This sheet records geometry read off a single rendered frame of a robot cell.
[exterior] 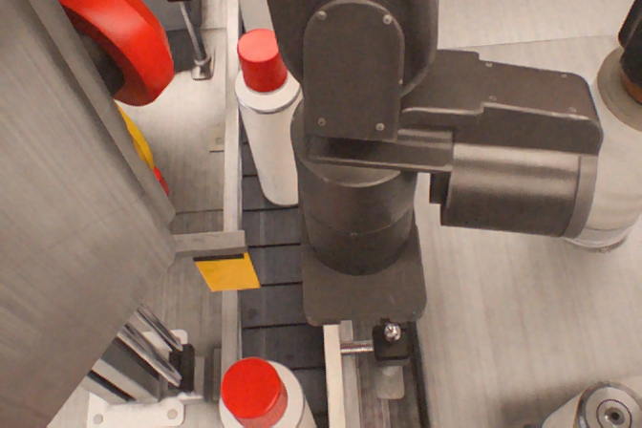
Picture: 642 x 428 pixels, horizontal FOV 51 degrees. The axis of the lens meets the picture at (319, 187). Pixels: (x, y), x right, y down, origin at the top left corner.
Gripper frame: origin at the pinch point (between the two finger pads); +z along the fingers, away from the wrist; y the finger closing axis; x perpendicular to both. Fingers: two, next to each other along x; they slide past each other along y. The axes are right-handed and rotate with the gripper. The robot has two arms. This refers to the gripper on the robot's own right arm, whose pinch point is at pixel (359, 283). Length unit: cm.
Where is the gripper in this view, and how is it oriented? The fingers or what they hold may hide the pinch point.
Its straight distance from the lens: 46.4
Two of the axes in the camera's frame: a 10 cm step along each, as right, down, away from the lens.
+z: 0.6, 4.6, 8.8
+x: -10.0, 0.7, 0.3
